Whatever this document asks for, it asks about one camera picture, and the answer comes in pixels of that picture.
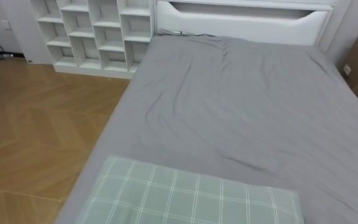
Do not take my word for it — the grey bed with white headboard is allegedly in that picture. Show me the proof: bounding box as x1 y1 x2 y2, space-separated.
54 0 358 224

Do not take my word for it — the green checked pillow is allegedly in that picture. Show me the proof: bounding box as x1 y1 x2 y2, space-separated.
75 155 305 224

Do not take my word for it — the white cubby shelf unit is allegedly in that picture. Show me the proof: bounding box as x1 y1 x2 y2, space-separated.
29 0 155 80

